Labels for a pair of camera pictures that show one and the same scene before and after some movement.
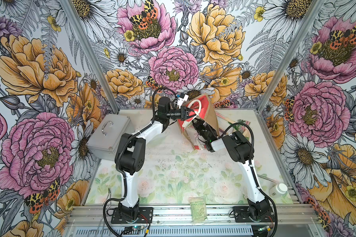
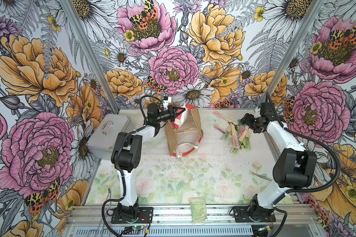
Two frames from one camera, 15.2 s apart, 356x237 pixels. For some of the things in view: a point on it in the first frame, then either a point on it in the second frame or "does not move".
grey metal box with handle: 107,131 does not move
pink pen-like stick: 226,118 → 219,129
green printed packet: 199,209 does not move
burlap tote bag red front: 204,109 → 184,133
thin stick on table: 263,177 does not move
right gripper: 200,123 → 246,119
